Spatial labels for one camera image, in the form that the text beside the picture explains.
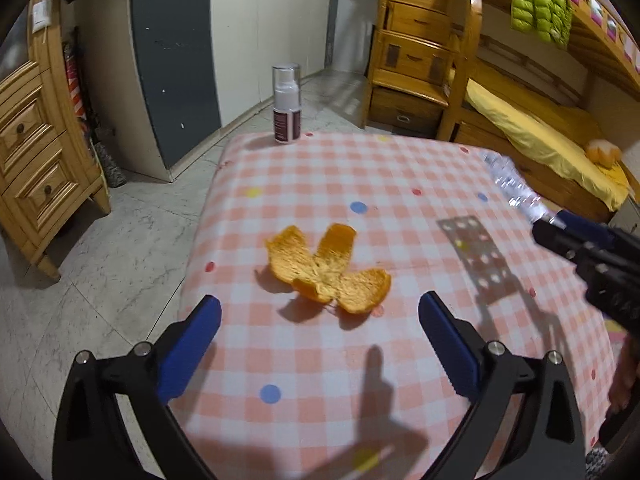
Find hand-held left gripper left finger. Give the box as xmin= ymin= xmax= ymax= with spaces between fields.
xmin=52 ymin=295 xmax=223 ymax=480

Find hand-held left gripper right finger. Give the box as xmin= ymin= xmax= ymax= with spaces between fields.
xmin=418 ymin=291 xmax=586 ymax=480

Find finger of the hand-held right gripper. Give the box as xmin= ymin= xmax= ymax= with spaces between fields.
xmin=531 ymin=219 xmax=590 ymax=264
xmin=556 ymin=209 xmax=610 ymax=235

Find crushed clear plastic bottle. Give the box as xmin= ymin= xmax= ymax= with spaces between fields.
xmin=482 ymin=152 xmax=559 ymax=226

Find large orange peel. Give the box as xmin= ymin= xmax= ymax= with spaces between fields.
xmin=265 ymin=223 xmax=392 ymax=316

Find person's right hand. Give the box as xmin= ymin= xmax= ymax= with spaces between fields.
xmin=607 ymin=332 xmax=640 ymax=415

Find orange plush toy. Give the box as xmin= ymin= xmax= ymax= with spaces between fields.
xmin=585 ymin=139 xmax=624 ymax=169

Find yellow bedding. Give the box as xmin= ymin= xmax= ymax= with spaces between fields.
xmin=465 ymin=80 xmax=632 ymax=212

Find wooden bunk bed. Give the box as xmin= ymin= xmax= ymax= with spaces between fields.
xmin=435 ymin=0 xmax=640 ymax=223

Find pink checkered tablecloth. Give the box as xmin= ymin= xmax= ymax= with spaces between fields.
xmin=167 ymin=132 xmax=619 ymax=480

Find lime green puffer jacket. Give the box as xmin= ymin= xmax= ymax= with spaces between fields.
xmin=510 ymin=0 xmax=574 ymax=51

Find wooden stair drawers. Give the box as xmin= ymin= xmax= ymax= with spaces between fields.
xmin=361 ymin=0 xmax=483 ymax=141

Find wooden dresser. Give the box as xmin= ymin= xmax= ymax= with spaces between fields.
xmin=0 ymin=0 xmax=112 ymax=281

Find white spray bottle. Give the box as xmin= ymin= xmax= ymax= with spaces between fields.
xmin=271 ymin=63 xmax=302 ymax=146

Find white wardrobe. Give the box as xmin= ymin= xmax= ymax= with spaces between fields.
xmin=75 ymin=0 xmax=383 ymax=184

